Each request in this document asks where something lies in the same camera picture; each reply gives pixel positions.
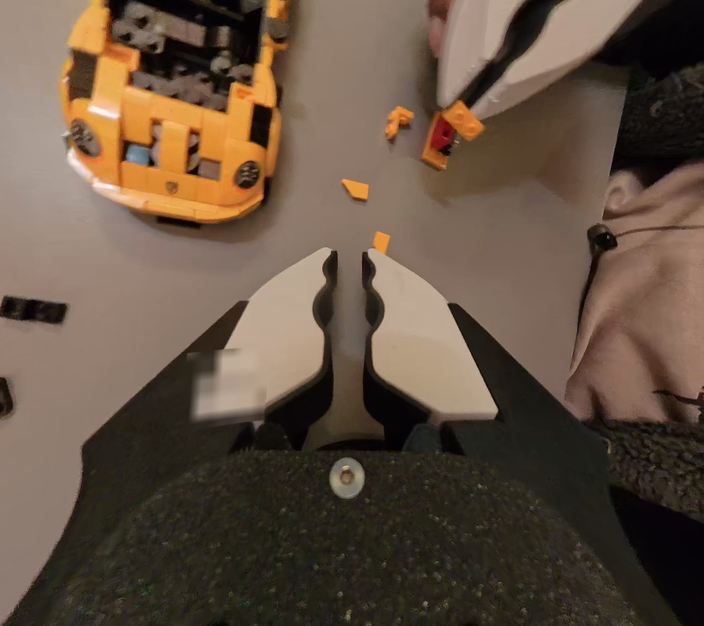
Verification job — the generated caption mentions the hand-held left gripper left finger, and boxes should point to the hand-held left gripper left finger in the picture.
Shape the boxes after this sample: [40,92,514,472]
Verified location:
[225,247,339,418]

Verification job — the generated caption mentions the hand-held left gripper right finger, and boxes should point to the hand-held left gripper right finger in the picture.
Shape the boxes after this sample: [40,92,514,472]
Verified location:
[361,248,499,424]

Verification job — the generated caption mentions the thin black earphone cable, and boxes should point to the thin black earphone cable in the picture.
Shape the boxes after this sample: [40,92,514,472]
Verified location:
[577,222,704,319]

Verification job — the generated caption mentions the beige sweatshirt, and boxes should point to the beige sweatshirt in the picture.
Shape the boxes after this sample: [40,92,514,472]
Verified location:
[565,164,704,424]

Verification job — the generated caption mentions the orange plate with red brick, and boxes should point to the orange plate with red brick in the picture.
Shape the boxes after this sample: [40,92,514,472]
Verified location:
[420,111,460,172]

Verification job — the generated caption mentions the scattered small lego pieces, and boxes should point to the scattered small lego pieces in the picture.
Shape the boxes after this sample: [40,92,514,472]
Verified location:
[0,295,69,418]

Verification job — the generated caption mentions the yellow lego car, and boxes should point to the yellow lego car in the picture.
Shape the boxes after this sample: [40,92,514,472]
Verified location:
[59,0,304,228]

